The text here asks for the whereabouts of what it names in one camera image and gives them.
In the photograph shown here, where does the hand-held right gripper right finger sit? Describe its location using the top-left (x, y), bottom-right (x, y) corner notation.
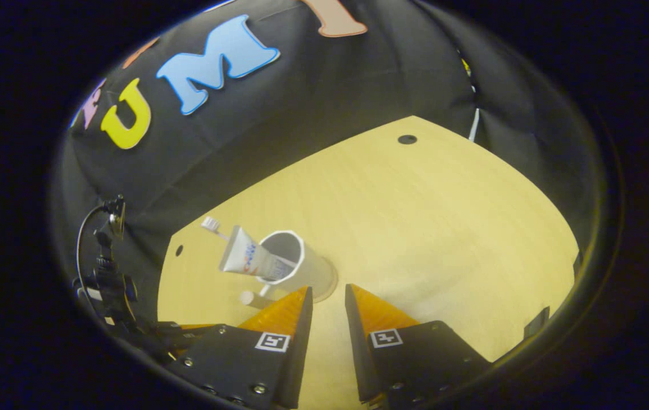
top-left (345, 284), bottom-right (493, 406)

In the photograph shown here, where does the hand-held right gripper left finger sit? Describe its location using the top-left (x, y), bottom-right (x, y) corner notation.
top-left (168, 286), bottom-right (313, 409)

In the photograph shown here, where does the white cup with wooden handle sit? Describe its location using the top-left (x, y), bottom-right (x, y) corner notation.
top-left (238, 229), bottom-right (340, 309)

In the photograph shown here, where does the white toothpaste tube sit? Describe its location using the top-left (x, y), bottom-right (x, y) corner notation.
top-left (219, 225), bottom-right (296, 284)

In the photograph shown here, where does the black backdrop cloth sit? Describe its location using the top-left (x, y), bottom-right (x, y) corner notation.
top-left (51, 0), bottom-right (598, 319)

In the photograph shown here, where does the black cable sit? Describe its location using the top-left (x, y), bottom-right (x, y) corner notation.
top-left (76, 204), bottom-right (109, 284)

